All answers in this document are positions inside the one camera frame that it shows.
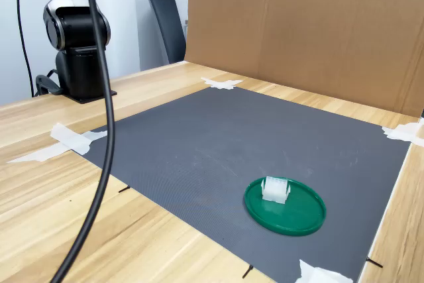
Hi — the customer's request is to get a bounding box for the black table clamp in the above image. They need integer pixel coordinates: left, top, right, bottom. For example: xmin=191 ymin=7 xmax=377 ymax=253
xmin=34 ymin=68 xmax=64 ymax=97

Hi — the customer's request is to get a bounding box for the thin black power cable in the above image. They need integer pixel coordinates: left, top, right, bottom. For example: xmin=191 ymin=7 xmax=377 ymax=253
xmin=16 ymin=0 xmax=36 ymax=98

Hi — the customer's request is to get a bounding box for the dark grey mat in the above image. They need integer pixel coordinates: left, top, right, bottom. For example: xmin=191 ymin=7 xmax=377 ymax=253
xmin=71 ymin=86 xmax=412 ymax=283

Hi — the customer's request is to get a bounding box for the thick black camera cable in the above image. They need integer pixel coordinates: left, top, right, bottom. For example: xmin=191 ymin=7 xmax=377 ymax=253
xmin=49 ymin=0 xmax=117 ymax=283

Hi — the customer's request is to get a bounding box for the brown cardboard partition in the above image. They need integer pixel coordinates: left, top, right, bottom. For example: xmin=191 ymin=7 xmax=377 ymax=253
xmin=184 ymin=0 xmax=424 ymax=118

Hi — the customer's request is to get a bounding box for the white masking tape patch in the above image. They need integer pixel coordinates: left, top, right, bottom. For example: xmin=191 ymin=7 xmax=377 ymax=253
xmin=295 ymin=258 xmax=354 ymax=283
xmin=201 ymin=77 xmax=244 ymax=91
xmin=380 ymin=121 xmax=424 ymax=148
xmin=6 ymin=122 xmax=109 ymax=164

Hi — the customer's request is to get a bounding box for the white plastic terminal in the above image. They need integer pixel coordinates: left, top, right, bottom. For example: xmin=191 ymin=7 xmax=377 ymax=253
xmin=260 ymin=176 xmax=292 ymax=204

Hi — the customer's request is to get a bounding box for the dark grey chair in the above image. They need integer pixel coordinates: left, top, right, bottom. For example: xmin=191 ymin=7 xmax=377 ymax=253
xmin=147 ymin=0 xmax=187 ymax=65

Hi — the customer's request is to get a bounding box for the round green lid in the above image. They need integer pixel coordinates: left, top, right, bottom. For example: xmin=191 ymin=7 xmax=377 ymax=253
xmin=244 ymin=176 xmax=327 ymax=237

